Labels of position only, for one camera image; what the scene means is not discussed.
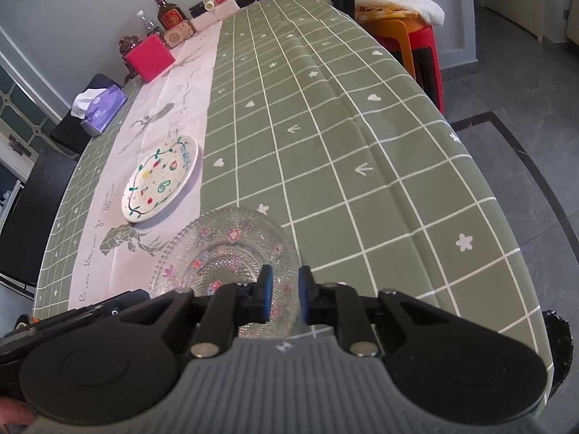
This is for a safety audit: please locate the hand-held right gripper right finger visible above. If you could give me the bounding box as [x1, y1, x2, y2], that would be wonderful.
[297, 265, 454, 358]

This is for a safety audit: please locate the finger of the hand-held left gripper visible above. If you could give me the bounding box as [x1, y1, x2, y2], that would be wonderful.
[34, 288, 153, 332]

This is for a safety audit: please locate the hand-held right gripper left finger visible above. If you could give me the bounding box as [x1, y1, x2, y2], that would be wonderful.
[121, 264, 275, 359]

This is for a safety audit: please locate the large flowered glass plate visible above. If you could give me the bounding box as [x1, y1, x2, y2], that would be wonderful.
[151, 207, 300, 341]

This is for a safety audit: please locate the person's left hand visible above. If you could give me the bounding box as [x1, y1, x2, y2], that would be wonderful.
[0, 395, 36, 427]

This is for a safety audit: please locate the white painted ceramic plate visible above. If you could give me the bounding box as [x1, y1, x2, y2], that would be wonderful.
[121, 135, 200, 224]

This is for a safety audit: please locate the green checked tablecloth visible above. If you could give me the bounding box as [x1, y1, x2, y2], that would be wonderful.
[33, 0, 544, 418]

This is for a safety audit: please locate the glass door cabinet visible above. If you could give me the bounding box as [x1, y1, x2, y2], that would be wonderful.
[0, 50, 63, 220]

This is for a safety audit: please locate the purple tissue box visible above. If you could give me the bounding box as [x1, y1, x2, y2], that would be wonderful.
[71, 85, 128, 136]

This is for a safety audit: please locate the white printed table runner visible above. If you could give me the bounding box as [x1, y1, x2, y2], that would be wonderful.
[67, 20, 292, 314]

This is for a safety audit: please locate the red box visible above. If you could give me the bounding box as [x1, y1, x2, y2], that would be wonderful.
[125, 34, 176, 83]

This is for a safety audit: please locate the black plastic bag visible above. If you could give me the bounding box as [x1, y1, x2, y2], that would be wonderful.
[540, 309, 573, 386]

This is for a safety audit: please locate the brown carved figurine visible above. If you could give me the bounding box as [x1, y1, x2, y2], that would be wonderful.
[118, 35, 146, 83]

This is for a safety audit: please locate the red plastic stool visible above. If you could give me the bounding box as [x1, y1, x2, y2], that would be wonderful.
[402, 25, 447, 115]

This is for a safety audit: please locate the small wooden radio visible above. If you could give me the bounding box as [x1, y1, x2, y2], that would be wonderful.
[163, 20, 195, 48]

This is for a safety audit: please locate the orange plastic stool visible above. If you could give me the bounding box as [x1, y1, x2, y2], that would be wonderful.
[355, 4, 415, 80]

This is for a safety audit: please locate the white box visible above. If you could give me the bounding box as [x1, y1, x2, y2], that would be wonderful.
[190, 8, 219, 32]
[212, 0, 240, 20]

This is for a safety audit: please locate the clear plastic bottle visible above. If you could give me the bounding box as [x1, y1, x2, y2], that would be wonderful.
[137, 10, 164, 38]

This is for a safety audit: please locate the brown liquor bottle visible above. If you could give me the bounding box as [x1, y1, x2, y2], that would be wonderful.
[151, 0, 189, 33]

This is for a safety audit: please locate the white towel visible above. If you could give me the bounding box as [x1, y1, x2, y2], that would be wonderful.
[355, 0, 447, 26]

